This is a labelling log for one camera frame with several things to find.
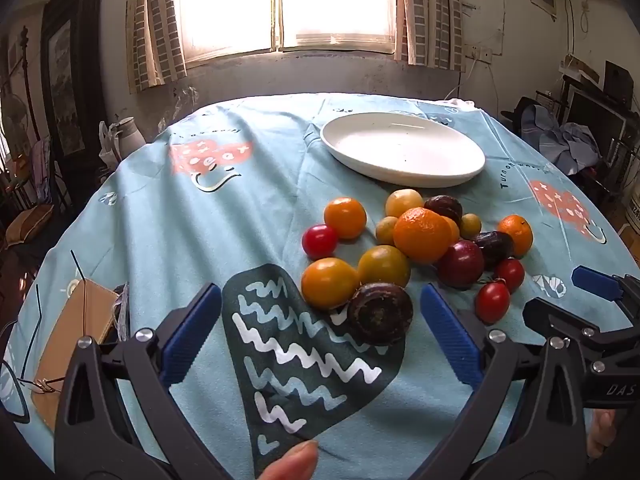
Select yellow-green tomato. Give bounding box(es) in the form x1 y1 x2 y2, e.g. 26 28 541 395
357 245 412 288

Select person's left hand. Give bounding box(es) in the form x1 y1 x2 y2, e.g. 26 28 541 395
260 440 320 480

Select black speaker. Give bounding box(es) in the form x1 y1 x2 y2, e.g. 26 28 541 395
604 60 635 106

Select brown cardboard notebook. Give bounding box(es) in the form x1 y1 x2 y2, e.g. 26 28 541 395
31 280 118 431

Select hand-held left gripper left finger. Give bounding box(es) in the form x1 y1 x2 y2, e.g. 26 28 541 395
54 282 223 480

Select checked curtain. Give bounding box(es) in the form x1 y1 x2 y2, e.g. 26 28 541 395
395 0 468 72
125 0 188 93

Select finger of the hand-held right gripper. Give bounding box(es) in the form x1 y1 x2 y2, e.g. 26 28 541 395
522 296 640 361
571 265 640 311

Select red cherry tomato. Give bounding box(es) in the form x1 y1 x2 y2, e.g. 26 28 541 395
495 258 526 293
475 281 511 324
302 224 339 256

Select window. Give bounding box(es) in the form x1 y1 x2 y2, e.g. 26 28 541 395
172 0 408 63

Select large orange mandarin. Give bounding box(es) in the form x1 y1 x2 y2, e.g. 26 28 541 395
392 207 453 265

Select orange-yellow tomato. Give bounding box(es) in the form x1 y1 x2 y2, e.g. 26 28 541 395
301 257 361 310

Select black framed picture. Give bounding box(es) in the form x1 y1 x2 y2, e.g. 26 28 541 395
41 0 108 161

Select white jug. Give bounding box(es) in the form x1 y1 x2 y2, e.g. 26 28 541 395
112 116 146 161

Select white oval plate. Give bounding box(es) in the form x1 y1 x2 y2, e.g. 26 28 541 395
321 112 487 188

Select eyeglasses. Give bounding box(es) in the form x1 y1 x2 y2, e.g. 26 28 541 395
0 360 61 423

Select person's right hand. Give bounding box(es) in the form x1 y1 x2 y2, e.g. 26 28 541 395
587 409 619 459

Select round yellow fruit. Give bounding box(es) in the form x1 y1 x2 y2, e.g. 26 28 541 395
385 188 425 218

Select blue clothes pile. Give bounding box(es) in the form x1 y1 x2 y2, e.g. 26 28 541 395
520 105 603 173

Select dark red plum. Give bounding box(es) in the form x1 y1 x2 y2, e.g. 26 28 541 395
438 240 485 289

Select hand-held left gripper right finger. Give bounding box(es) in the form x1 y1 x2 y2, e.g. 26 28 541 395
420 284 587 480

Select black monitor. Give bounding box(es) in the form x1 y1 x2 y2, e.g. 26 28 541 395
565 87 628 156

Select large dark water chestnut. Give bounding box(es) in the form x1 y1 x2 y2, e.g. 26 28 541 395
347 283 415 346

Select chair with brown cushion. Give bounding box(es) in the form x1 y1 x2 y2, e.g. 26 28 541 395
5 204 55 246

